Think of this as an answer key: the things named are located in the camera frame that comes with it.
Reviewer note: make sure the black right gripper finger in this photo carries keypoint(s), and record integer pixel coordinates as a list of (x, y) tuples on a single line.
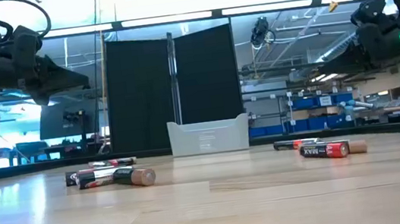
[(350, 61)]

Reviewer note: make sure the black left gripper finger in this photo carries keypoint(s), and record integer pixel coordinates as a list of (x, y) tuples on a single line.
[(66, 82)]

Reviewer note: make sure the silver AA battery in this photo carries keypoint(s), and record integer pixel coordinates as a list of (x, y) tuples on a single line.
[(284, 145), (93, 175)]

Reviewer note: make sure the blue storage bin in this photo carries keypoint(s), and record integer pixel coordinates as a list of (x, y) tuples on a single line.
[(312, 124), (267, 131), (304, 103), (340, 121), (343, 98)]

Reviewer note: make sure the black monitor screen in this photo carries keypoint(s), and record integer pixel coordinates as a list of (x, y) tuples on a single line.
[(52, 126)]

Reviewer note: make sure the blue bin with white label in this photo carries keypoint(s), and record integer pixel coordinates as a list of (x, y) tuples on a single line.
[(325, 100)]

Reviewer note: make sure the yellow hanging hook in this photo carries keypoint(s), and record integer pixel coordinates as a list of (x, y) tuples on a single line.
[(332, 6)]

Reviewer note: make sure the dark workbench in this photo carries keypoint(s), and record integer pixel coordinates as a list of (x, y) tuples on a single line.
[(30, 148)]

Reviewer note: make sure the black folding screen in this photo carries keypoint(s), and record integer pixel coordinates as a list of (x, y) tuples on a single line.
[(137, 96)]

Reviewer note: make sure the metal shelf rack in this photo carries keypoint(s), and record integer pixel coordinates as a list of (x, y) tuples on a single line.
[(291, 116)]

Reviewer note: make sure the black ceiling-hung device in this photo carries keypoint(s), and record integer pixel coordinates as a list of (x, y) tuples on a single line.
[(260, 30)]

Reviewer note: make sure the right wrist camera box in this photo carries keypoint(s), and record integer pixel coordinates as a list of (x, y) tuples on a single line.
[(367, 11)]

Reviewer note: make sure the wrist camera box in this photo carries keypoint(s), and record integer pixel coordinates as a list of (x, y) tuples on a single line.
[(25, 45), (367, 11)]

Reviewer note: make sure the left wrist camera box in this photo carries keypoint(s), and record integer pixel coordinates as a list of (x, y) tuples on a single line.
[(25, 45)]

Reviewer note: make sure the black aluminium table frame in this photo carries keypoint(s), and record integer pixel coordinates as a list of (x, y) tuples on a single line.
[(38, 168)]

